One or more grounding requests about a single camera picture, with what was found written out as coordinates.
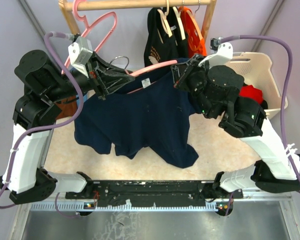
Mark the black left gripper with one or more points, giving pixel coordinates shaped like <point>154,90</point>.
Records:
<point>106,80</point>

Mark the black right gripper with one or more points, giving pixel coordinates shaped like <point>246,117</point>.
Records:
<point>179,70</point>

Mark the pink hanger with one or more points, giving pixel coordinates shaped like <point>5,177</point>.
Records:
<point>100,30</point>
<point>142,70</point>

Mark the navy blue t shirt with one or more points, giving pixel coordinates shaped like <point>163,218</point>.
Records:
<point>148,112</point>

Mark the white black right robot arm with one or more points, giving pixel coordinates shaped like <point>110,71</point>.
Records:
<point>215,89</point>

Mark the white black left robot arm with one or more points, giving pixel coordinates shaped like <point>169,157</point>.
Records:
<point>35,115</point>

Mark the black printed t shirt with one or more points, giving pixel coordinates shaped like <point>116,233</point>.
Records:
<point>159,46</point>

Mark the orange t shirt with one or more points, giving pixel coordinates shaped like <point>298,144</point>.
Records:
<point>196,48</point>

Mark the wooden hanger under orange shirt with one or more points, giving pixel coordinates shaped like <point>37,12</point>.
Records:
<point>190,25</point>

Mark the cream hanger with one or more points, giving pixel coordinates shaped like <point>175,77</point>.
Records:
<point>164,21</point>
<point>179,23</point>

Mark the brown t shirt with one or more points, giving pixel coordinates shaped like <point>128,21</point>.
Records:
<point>68,107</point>

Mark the red t shirt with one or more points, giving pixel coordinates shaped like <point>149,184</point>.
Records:
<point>249,91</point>

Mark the white laundry basket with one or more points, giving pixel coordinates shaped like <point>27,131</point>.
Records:
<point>255,68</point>

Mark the wooden clothes rack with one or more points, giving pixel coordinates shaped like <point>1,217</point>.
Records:
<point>203,9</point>

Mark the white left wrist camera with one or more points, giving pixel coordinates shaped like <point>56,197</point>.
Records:
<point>80,51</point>

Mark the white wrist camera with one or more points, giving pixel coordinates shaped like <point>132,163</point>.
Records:
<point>223,53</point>
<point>80,51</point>

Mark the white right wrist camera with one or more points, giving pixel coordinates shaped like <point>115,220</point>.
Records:
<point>223,53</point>

